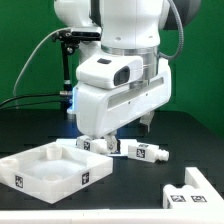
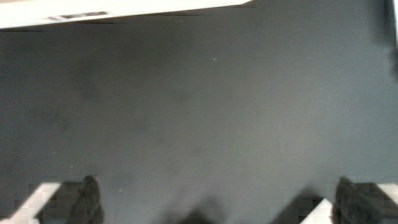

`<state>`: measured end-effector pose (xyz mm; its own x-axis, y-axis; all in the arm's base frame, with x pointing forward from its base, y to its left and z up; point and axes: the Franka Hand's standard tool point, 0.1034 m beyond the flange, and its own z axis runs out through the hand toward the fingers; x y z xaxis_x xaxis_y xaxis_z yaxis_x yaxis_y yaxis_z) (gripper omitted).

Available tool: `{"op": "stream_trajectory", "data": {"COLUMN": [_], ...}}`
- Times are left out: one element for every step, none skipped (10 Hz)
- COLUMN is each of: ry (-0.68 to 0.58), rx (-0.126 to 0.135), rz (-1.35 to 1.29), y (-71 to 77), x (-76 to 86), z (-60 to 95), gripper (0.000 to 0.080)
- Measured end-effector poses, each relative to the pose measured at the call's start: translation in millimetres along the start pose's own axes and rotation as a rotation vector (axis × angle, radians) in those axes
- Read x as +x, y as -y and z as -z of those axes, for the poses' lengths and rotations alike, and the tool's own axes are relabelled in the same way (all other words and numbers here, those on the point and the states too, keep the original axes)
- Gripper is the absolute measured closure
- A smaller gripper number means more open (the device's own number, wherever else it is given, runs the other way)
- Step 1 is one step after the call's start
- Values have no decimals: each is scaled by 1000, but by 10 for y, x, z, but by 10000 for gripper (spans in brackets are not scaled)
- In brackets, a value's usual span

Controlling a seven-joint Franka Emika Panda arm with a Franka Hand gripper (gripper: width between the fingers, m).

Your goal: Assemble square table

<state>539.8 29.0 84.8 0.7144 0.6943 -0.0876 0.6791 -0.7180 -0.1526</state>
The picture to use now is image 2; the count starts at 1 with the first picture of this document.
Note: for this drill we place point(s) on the white square table top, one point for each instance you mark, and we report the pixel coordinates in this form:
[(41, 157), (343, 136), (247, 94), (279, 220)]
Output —
[(37, 12)]

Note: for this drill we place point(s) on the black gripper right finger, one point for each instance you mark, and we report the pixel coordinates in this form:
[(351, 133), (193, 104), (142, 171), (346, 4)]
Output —
[(362, 204)]

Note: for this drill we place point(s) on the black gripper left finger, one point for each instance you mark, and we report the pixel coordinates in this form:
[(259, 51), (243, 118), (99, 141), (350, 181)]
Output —
[(73, 207)]

